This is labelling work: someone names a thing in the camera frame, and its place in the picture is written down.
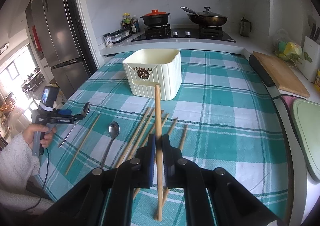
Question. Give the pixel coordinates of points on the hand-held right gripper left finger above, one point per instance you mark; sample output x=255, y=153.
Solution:
x=150, y=161

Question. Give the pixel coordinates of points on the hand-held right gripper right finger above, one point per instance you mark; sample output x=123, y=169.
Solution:
x=168, y=163

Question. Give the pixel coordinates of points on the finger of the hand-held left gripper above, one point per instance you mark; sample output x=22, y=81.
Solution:
x=78, y=118

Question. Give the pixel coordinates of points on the steel spoon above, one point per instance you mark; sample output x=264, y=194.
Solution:
x=86, y=110
x=114, y=128

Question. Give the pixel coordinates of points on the bunch of wooden chopsticks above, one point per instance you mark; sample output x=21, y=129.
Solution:
x=182, y=138

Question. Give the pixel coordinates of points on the long wooden chopstick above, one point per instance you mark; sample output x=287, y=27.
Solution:
x=157, y=111

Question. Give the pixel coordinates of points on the cream ribbed utensil container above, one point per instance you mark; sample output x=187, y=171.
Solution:
x=165, y=73

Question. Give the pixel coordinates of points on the person's left forearm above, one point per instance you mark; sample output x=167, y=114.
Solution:
x=15, y=161

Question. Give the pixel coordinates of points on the person's left hand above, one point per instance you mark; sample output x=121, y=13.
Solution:
x=48, y=138

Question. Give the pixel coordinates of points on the dark dining furniture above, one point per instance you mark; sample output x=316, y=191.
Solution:
x=31, y=82

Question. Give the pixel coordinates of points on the teal checked tablecloth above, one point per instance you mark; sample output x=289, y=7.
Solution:
x=220, y=116

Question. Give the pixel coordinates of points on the stainless steel refrigerator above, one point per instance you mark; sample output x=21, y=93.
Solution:
x=60, y=28

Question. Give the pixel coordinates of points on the black lid shaker jar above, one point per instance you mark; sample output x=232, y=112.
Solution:
x=108, y=40

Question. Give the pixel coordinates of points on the black spice jar rack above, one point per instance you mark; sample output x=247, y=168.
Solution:
x=120, y=36

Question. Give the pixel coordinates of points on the person's white fluffy garment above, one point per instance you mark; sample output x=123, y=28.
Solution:
x=17, y=201

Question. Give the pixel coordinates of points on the small dark sauce bottle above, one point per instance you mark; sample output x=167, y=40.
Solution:
x=123, y=23

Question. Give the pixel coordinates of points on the yellow cap sauce bottle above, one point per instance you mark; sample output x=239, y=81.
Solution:
x=127, y=20

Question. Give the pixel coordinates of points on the black clay pot orange lid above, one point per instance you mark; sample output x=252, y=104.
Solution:
x=156, y=19

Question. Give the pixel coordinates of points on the black gas cooktop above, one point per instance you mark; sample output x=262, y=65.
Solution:
x=200, y=37

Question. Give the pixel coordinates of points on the black rounded board holder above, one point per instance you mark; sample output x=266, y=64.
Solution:
x=260, y=71

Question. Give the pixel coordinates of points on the pink cloth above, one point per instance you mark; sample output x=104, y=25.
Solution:
x=288, y=102

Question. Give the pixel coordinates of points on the pale green cutting board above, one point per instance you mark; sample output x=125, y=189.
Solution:
x=307, y=138

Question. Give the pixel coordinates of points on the wooden cutting board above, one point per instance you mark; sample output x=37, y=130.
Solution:
x=282, y=76

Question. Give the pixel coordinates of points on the wok with glass lid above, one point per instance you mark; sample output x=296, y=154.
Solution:
x=207, y=18

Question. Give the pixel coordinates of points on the yellow packet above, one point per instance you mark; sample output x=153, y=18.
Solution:
x=318, y=78

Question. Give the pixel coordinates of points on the white knife block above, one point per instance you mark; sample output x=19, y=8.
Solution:
x=310, y=61

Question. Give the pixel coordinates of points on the red wall-mounted object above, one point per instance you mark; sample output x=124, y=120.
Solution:
x=37, y=38

